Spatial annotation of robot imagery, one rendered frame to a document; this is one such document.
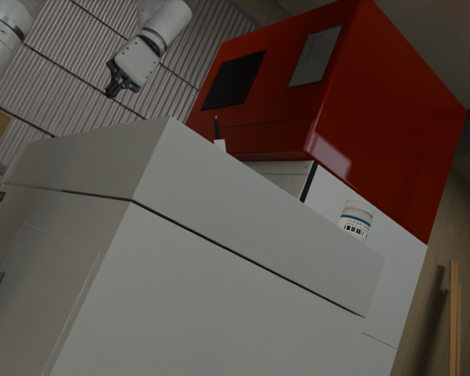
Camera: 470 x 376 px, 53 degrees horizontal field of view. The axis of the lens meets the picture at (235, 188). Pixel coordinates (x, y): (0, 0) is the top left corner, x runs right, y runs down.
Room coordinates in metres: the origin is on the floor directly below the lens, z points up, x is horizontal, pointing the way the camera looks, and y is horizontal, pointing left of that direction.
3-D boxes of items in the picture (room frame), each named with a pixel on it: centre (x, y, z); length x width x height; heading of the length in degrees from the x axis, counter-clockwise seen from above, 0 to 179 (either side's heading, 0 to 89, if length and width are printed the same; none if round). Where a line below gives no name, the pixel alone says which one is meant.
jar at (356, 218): (1.07, -0.29, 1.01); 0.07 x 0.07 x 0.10
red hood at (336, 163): (1.86, -0.22, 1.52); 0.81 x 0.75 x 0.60; 34
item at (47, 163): (1.25, 0.45, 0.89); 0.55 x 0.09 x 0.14; 34
